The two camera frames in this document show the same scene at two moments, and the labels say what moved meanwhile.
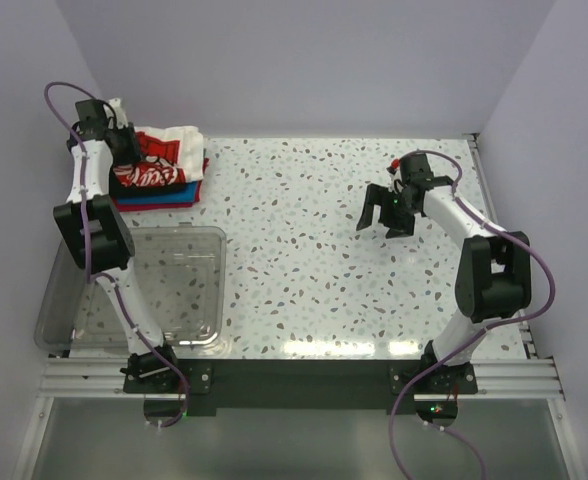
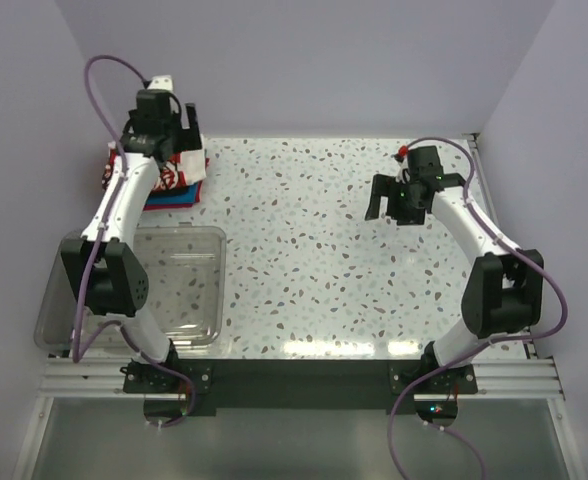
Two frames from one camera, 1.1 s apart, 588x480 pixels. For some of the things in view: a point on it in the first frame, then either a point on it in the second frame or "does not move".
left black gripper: [125, 148] -> [175, 132]
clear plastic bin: [180, 271] does not move
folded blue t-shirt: [189, 194] does not move
